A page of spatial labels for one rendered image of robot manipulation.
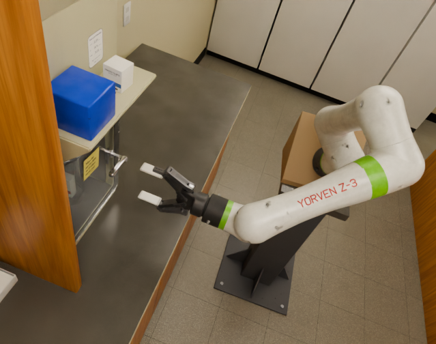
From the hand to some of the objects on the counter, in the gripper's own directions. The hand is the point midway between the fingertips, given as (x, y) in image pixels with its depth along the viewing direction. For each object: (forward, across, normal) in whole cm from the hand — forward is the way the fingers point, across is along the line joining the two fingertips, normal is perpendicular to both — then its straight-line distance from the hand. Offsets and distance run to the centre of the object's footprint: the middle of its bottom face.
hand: (144, 181), depth 107 cm
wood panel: (+31, -25, +28) cm, 49 cm away
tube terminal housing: (+28, -25, +6) cm, 38 cm away
